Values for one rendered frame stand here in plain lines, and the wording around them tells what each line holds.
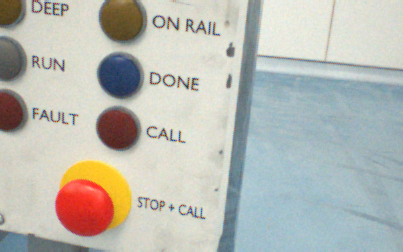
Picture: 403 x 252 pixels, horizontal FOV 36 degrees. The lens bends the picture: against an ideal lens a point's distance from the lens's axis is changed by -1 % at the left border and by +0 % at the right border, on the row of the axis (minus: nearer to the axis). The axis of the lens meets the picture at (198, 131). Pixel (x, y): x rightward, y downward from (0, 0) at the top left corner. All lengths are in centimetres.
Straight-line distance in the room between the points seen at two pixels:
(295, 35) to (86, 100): 387
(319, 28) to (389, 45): 48
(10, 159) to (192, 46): 16
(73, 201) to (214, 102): 11
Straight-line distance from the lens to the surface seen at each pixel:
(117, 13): 39
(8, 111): 44
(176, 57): 39
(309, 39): 428
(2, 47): 43
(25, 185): 46
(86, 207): 41
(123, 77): 40
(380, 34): 434
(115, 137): 41
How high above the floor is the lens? 109
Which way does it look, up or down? 21 degrees down
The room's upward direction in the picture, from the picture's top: 5 degrees clockwise
